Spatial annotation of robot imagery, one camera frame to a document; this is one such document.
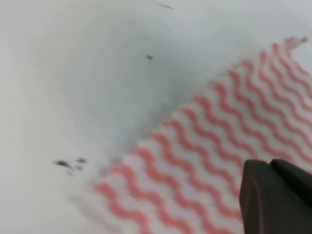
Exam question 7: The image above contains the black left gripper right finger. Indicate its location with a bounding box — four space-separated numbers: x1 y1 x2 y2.
270 159 312 202

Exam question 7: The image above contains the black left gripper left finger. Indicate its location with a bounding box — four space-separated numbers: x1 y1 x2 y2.
239 159 312 234

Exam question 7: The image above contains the pink white striped towel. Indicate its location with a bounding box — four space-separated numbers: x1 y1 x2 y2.
93 38 312 234

